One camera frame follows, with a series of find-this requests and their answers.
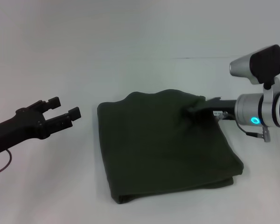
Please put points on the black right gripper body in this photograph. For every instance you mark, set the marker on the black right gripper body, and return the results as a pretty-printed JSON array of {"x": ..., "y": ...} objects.
[{"x": 226, "y": 106}]

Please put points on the dark green FREE t-shirt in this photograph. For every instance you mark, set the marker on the dark green FREE t-shirt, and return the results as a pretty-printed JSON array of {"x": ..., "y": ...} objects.
[{"x": 165, "y": 144}]

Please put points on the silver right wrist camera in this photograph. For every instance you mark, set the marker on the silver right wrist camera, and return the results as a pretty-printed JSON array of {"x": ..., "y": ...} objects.
[{"x": 242, "y": 65}]

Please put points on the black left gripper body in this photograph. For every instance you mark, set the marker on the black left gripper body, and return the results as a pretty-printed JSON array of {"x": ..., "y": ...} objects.
[{"x": 18, "y": 128}]

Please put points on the right gripper silver knob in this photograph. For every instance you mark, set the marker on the right gripper silver knob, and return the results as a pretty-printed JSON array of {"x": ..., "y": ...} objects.
[{"x": 222, "y": 115}]

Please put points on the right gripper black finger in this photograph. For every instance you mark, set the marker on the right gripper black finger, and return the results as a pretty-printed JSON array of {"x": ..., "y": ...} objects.
[{"x": 193, "y": 110}]

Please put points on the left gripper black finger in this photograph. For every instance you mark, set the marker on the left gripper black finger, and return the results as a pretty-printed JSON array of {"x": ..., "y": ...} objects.
[
  {"x": 54, "y": 102},
  {"x": 74, "y": 114}
]

